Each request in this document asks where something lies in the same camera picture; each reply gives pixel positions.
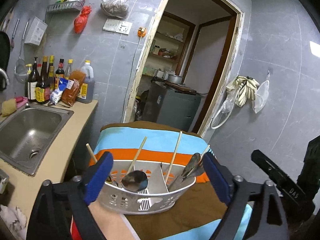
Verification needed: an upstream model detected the silver spoon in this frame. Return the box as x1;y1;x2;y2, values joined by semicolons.
121;170;148;192

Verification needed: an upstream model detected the white plastic utensil basket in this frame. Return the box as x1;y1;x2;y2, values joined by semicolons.
98;160;196;215

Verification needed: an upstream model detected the wooden chopstick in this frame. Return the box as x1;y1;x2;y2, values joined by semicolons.
126;137;147;175
165;131;182;183

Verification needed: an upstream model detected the striped blue orange brown towel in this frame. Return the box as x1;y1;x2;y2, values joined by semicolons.
93;121;226;239

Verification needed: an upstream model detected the stainless steel sink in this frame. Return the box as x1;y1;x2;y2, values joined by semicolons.
0;103;74;177

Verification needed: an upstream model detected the large vinegar jug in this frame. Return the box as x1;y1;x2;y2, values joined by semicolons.
76;60;95;103

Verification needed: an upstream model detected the hanging white mesh bag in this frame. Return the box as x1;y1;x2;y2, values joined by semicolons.
252;71;270;114

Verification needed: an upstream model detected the grey cabinet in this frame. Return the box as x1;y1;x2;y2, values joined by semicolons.
142;82;201;132

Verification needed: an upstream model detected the dark soy sauce bottle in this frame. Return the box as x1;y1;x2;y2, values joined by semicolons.
35;56;50;104

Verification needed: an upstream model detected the orange spice packet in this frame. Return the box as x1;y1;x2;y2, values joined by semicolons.
61;70;86;107

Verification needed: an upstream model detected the metal pot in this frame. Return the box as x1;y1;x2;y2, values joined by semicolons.
167;74;183;85

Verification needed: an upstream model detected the yellow sponge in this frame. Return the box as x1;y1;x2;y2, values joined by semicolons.
1;98;17;116

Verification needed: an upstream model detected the metal strainer ladle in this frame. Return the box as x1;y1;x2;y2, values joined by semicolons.
14;20;30;83

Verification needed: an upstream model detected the red plastic bag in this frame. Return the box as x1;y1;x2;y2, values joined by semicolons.
73;5;92;34

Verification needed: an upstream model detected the black wok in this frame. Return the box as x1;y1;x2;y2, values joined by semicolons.
0;31;10;91

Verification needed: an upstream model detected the hanging clear bag of goods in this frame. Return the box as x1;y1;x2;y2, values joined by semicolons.
100;0;129;20

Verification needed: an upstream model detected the white hose loop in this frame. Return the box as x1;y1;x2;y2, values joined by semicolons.
209;97;234;130

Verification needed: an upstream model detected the white wall socket panel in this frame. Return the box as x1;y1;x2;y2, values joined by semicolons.
103;18;132;35

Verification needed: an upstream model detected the white wall holder box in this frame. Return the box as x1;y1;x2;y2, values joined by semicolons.
24;17;48;46

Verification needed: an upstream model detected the grey wall shelf rack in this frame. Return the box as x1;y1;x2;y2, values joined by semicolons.
46;1;85;14

